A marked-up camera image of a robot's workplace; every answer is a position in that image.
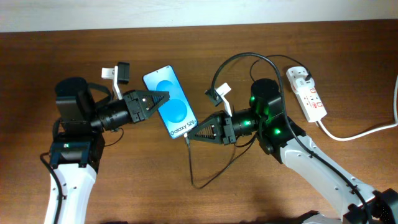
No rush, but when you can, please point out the blue Galaxy smartphone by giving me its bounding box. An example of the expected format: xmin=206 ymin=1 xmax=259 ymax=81
xmin=143 ymin=65 xmax=197 ymax=139

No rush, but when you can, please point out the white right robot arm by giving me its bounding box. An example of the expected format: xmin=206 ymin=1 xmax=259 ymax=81
xmin=184 ymin=78 xmax=397 ymax=223

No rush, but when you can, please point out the white power strip cord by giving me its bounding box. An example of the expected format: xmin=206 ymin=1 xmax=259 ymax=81
xmin=315 ymin=74 xmax=398 ymax=142

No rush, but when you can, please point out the white power strip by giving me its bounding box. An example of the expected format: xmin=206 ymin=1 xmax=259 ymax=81
xmin=286 ymin=67 xmax=327 ymax=123

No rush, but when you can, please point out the white USB charger plug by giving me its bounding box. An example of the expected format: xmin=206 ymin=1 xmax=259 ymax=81
xmin=293 ymin=78 xmax=315 ymax=93

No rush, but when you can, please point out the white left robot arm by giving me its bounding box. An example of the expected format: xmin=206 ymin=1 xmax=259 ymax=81
xmin=40 ymin=77 xmax=170 ymax=223

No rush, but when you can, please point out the black USB charging cable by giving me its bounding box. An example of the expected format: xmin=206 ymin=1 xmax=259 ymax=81
xmin=183 ymin=54 xmax=313 ymax=190

